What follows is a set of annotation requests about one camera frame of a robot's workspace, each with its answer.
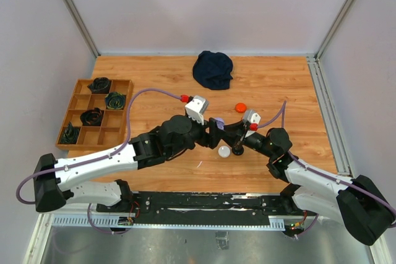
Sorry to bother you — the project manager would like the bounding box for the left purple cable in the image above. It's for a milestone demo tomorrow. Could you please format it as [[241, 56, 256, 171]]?
[[15, 88, 183, 236]]

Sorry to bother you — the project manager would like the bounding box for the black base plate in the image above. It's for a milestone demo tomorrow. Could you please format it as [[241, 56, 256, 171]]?
[[94, 192, 304, 227]]

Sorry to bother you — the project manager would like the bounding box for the rolled black orange tie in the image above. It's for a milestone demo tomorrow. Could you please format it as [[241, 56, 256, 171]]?
[[80, 108, 104, 127]]

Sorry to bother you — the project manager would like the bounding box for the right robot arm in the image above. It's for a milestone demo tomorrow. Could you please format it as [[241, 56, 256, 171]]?
[[219, 121, 395, 245]]

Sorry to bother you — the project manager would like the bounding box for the rolled green black tie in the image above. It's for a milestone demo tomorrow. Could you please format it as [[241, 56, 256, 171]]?
[[59, 122, 80, 145]]

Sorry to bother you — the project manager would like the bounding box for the aluminium frame rail right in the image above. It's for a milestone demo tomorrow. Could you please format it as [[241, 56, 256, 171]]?
[[306, 0, 356, 176]]

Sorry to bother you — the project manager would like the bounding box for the purple cable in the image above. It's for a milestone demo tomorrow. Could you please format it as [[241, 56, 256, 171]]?
[[15, 88, 183, 236], [256, 101, 396, 228]]

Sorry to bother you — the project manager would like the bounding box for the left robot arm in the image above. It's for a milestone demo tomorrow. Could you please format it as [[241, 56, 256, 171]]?
[[33, 115, 225, 213]]

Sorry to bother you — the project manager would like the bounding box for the aluminium frame post left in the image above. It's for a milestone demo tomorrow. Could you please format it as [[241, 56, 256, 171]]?
[[62, 0, 100, 58]]

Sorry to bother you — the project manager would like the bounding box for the black earbud case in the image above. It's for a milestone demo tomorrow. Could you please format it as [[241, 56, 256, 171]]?
[[231, 147, 244, 156]]

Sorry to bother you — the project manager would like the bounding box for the orange earbud case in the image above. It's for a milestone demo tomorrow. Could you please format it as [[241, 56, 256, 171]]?
[[235, 103, 247, 113]]

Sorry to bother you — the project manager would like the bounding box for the dark navy crumpled cloth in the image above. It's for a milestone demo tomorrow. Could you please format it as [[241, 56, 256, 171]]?
[[192, 51, 233, 90]]

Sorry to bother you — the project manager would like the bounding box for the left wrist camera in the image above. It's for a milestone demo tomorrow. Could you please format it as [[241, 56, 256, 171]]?
[[184, 95, 209, 126]]

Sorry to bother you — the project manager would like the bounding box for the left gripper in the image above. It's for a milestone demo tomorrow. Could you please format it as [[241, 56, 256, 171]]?
[[168, 113, 226, 158]]

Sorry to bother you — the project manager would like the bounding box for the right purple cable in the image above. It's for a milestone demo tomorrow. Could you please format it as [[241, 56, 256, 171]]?
[[256, 101, 396, 228]]

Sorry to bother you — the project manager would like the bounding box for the lavender earbud case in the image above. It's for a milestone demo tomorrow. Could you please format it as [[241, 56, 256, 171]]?
[[215, 117, 225, 130]]

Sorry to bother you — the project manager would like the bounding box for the wooden compartment tray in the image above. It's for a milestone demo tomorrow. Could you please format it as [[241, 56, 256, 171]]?
[[56, 77, 133, 151]]

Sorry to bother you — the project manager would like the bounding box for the rolled black tie top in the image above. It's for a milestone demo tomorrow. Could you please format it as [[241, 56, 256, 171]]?
[[87, 77, 111, 94]]

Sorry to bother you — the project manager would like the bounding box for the rolled green patterned tie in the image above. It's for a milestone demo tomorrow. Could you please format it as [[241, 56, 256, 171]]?
[[105, 92, 126, 110]]

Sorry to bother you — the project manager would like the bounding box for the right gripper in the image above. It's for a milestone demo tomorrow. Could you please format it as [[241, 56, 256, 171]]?
[[220, 120, 275, 159]]

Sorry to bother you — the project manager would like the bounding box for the white earbud case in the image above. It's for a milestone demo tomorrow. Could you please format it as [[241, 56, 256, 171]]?
[[218, 145, 231, 158]]

